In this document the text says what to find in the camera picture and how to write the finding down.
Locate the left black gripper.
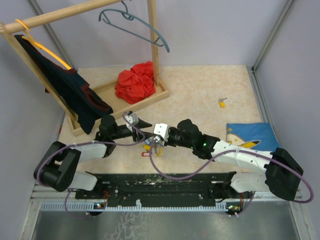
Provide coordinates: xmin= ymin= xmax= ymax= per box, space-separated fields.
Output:
xmin=111 ymin=117 xmax=155 ymax=143

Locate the metal numbered key organiser ring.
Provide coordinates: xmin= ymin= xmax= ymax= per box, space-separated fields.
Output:
xmin=143 ymin=136 xmax=166 ymax=158

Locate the key with yellow tag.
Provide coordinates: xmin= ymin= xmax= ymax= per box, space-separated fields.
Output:
xmin=218 ymin=97 xmax=227 ymax=108

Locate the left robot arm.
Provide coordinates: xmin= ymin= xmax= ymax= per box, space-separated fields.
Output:
xmin=33 ymin=111 xmax=152 ymax=199

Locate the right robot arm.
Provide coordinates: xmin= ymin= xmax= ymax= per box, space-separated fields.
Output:
xmin=164 ymin=119 xmax=303 ymax=201

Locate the yellow key tag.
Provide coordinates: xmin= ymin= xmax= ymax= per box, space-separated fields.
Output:
xmin=143 ymin=144 xmax=151 ymax=151

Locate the red key tag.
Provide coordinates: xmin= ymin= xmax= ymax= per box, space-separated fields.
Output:
xmin=141 ymin=151 xmax=150 ymax=157

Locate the red crumpled cloth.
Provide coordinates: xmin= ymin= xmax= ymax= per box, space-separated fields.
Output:
xmin=115 ymin=61 xmax=156 ymax=105

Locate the wooden clothes rack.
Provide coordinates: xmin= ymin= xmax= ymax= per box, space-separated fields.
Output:
xmin=0 ymin=0 xmax=170 ymax=136

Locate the blue folded cloth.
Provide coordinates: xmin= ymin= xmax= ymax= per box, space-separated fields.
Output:
xmin=226 ymin=122 xmax=280 ymax=152

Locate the dark navy garment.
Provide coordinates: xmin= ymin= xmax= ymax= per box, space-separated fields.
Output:
xmin=14 ymin=34 xmax=114 ymax=134

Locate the teal clothes hanger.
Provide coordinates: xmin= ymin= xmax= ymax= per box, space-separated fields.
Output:
xmin=98 ymin=0 xmax=171 ymax=53

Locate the yellow clothes hanger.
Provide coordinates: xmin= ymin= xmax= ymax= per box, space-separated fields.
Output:
xmin=15 ymin=19 xmax=72 ymax=70

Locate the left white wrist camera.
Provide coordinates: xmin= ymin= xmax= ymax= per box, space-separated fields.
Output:
xmin=124 ymin=111 xmax=139 ymax=132

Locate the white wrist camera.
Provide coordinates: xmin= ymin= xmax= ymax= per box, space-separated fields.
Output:
xmin=153 ymin=123 xmax=170 ymax=142
xmin=124 ymin=111 xmax=139 ymax=132

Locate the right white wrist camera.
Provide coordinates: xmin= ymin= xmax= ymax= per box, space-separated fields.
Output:
xmin=153 ymin=123 xmax=170 ymax=142

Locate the black base frame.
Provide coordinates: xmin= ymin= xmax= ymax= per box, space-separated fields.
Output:
xmin=75 ymin=172 xmax=253 ymax=208

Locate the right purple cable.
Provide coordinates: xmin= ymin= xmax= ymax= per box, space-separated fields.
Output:
xmin=149 ymin=138 xmax=315 ymax=217

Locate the purple cable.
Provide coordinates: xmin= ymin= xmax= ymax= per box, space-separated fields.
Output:
xmin=36 ymin=111 xmax=146 ymax=220
xmin=149 ymin=138 xmax=315 ymax=217

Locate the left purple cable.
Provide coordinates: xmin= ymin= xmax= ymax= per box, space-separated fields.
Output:
xmin=36 ymin=111 xmax=146 ymax=220

